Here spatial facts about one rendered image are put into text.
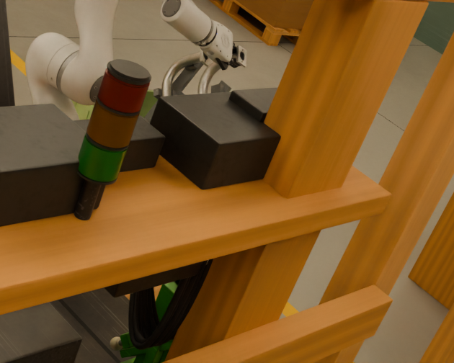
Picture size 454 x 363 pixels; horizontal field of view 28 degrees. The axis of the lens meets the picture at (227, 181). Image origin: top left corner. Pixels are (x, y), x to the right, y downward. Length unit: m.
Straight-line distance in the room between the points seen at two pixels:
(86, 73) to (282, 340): 0.93
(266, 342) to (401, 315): 2.91
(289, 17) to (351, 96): 5.95
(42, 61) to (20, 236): 1.25
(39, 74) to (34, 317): 0.97
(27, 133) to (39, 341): 0.40
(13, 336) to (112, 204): 0.32
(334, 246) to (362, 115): 3.32
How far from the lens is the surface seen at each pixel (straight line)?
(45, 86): 2.26
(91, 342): 1.93
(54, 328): 1.38
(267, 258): 1.36
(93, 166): 1.02
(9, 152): 1.01
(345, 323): 1.62
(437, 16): 9.13
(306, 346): 1.56
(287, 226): 1.25
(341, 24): 1.22
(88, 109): 2.76
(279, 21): 7.15
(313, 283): 4.25
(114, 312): 2.03
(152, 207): 1.14
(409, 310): 4.43
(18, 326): 1.37
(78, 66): 2.15
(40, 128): 1.07
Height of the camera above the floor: 2.10
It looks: 26 degrees down
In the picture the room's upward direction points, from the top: 22 degrees clockwise
